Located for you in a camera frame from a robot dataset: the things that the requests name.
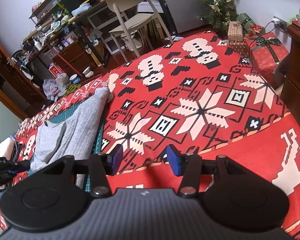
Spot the beige plastic chair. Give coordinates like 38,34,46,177
106,0,174,60

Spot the red broom handle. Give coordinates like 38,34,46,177
45,42,83,77

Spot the small Christmas tree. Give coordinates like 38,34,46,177
201,0,237,32

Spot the grey knit shirt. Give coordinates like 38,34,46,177
29,87,111,189

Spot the white wall power adapter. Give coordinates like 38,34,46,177
271,17,288,30

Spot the white storage drawer unit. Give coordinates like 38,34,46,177
87,2,120,55

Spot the dark wooden side table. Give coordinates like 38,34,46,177
281,21,300,126

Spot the red Christmas pattern blanket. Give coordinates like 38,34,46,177
0,31,300,239

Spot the folded cream white cloth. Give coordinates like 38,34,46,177
0,137,15,160

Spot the brown wooden drawer cabinet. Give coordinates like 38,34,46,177
52,40,97,76

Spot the large red ribboned gift box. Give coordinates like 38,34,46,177
244,32,289,83

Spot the green cutting mat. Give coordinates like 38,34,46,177
50,102,108,192

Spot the green wrapped gift box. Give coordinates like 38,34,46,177
236,13,256,32

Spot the white plastic bag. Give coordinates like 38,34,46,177
43,73,70,101

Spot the silver refrigerator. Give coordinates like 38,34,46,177
165,0,208,33

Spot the blue white ceramic bowl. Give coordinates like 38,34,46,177
69,74,80,85

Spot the yellow green floor mat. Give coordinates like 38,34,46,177
63,84,82,96

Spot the dark desk with shelves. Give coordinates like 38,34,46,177
22,0,176,68

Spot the brown patterned gift box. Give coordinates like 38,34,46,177
228,21,244,42

